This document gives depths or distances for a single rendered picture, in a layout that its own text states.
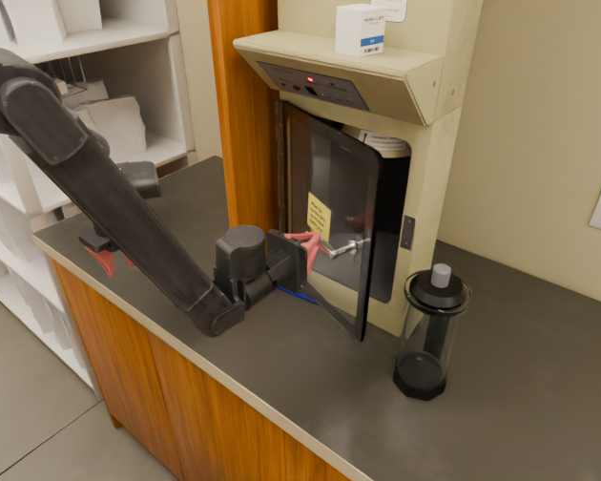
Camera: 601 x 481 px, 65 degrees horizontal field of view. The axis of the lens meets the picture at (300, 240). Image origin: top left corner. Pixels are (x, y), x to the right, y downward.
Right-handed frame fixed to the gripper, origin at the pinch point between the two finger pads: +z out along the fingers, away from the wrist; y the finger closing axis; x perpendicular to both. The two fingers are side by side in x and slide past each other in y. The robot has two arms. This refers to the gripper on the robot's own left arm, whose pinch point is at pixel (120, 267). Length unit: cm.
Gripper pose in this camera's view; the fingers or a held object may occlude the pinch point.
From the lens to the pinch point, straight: 99.9
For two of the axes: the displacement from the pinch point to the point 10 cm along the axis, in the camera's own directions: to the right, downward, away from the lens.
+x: -7.8, -3.7, 5.1
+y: 6.3, -4.2, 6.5
